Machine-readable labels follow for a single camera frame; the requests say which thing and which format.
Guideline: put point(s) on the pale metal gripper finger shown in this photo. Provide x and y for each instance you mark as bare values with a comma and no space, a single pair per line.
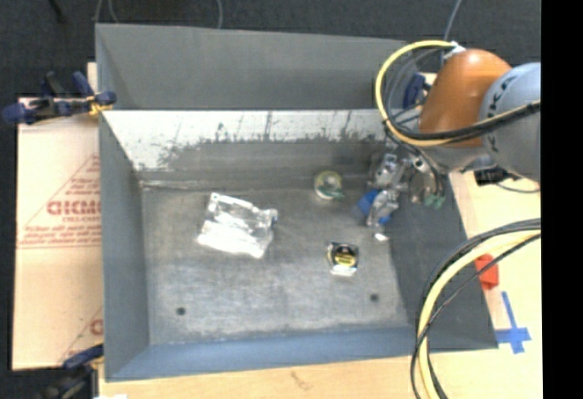
383,207
381,237

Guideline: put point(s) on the blue plastic object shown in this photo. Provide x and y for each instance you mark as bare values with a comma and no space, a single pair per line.
365,202

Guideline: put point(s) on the black and yellow tape measure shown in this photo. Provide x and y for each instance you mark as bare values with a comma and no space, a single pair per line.
343,257

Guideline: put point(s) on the grey metal bin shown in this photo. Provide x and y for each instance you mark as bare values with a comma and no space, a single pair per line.
255,297

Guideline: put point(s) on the clear plastic package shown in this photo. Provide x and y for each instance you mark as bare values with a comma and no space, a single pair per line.
234,226

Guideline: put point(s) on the brown cardboard board red print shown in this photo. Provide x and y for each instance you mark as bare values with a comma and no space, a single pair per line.
54,251

